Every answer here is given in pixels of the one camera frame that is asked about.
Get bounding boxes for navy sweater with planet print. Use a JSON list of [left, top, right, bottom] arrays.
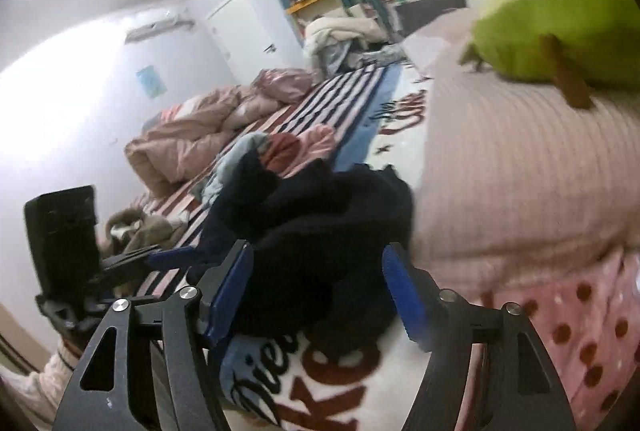
[[199, 150, 417, 358]]

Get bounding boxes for pink knitted pillow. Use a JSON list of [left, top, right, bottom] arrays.
[[409, 36, 640, 273]]

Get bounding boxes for pink quilt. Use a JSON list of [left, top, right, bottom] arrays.
[[123, 84, 267, 200]]

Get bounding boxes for smooth pink pillow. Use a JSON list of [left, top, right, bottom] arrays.
[[402, 8, 482, 73]]

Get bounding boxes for white door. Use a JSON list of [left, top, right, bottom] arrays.
[[205, 0, 282, 83]]

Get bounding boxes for green avocado plush toy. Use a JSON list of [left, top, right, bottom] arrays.
[[459, 0, 640, 110]]

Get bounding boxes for light blue garment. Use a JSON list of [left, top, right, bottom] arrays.
[[192, 132, 272, 208]]

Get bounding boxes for white air conditioner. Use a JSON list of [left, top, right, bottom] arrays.
[[123, 13, 195, 45]]

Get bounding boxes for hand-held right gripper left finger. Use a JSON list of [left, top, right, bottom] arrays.
[[52, 239, 255, 431]]

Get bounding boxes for pile of pale bedding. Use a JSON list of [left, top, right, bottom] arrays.
[[302, 13, 384, 75]]

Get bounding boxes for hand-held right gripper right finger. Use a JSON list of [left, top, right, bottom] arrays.
[[381, 241, 578, 431]]

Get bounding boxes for blue wall poster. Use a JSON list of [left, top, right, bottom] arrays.
[[135, 64, 168, 98]]

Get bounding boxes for pink garment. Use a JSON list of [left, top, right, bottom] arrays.
[[280, 125, 337, 173]]

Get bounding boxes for pink polka dot bed sheet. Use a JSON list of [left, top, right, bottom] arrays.
[[479, 248, 640, 431]]

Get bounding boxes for person's left forearm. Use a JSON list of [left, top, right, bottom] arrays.
[[0, 340, 82, 431]]

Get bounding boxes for striped printed blanket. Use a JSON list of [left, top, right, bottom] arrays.
[[97, 60, 443, 431]]

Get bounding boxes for yellow cabinet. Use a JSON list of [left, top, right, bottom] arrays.
[[284, 0, 347, 20]]

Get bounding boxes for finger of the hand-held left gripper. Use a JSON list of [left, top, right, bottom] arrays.
[[101, 244, 222, 285]]

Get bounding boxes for brown fuzzy garment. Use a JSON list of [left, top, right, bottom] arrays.
[[96, 205, 187, 258]]

